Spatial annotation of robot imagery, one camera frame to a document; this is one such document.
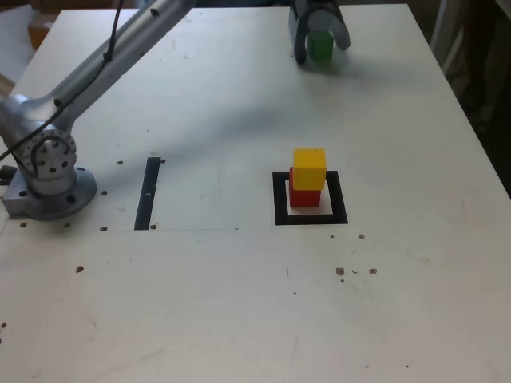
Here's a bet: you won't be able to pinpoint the black tape square outline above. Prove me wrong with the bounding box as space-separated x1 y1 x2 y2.
271 170 348 227

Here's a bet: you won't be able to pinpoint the white frame bars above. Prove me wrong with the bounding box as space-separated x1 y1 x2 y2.
430 0 466 79

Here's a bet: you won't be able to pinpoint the brown cardboard box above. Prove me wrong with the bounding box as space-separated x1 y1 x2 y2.
27 22 53 49

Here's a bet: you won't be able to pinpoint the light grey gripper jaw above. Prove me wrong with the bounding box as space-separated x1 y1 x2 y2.
309 1 353 51

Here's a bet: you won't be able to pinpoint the red cube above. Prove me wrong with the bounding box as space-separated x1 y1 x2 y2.
289 166 323 209

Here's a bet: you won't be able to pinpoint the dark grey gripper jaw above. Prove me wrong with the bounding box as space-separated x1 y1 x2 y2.
288 5 312 65

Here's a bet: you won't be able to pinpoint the green cube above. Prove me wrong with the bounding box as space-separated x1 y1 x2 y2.
307 30 335 61

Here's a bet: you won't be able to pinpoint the yellow cube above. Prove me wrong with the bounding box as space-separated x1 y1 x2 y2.
292 148 327 191

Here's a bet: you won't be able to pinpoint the black tape strip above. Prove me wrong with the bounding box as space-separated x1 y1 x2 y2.
133 156 160 231

